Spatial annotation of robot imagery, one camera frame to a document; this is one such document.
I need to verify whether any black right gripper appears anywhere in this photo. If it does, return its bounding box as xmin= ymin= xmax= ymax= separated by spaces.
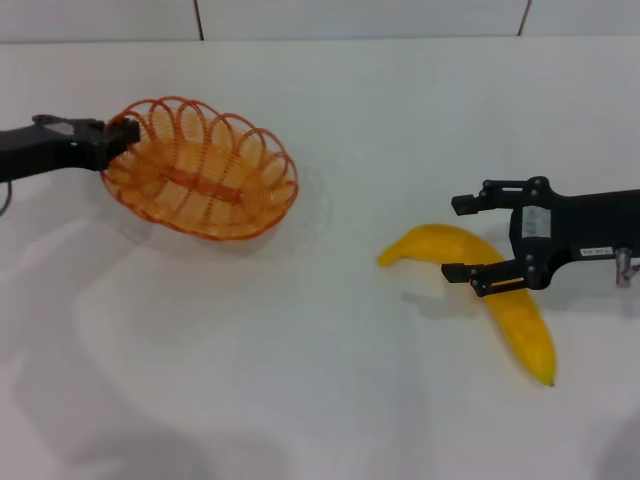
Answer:
xmin=440 ymin=175 xmax=640 ymax=300

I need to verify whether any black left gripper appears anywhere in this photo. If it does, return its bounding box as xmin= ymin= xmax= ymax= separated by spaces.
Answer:
xmin=0 ymin=114 xmax=140 ymax=184

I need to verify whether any yellow banana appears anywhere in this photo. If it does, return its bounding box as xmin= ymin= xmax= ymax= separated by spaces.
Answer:
xmin=377 ymin=223 xmax=558 ymax=388

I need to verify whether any orange woven plastic basket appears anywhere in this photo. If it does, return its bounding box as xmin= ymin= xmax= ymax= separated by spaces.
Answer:
xmin=101 ymin=95 xmax=300 ymax=242

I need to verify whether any silver cable connector plug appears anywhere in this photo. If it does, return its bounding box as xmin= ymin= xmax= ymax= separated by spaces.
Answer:
xmin=613 ymin=247 xmax=640 ymax=289

